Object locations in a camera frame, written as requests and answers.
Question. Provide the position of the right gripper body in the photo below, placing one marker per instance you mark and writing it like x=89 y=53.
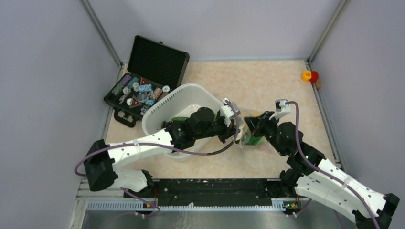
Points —
x=270 y=130

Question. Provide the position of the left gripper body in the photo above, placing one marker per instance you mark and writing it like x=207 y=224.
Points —
x=218 y=128

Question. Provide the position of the green bok choy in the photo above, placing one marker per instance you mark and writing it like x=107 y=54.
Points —
x=252 y=141

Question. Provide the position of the long dark green cucumber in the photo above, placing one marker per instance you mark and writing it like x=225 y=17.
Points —
x=179 y=119

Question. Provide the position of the white plastic basket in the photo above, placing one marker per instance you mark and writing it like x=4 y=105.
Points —
x=181 y=102

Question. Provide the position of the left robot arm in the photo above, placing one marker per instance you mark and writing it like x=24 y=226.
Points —
x=105 y=164

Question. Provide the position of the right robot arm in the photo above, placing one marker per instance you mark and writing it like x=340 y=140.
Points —
x=313 y=175

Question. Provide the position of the red yellow emergency button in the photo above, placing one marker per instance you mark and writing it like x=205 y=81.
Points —
x=312 y=77

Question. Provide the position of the black open case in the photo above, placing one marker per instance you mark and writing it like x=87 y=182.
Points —
x=154 y=70

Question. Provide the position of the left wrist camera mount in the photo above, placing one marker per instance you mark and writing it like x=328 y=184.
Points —
x=229 y=111

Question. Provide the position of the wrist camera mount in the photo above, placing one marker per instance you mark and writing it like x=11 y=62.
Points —
x=282 y=109
x=229 y=111

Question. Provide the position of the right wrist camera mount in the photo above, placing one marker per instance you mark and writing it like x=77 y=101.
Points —
x=282 y=109

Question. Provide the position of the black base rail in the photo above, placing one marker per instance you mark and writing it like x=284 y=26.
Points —
x=253 y=194

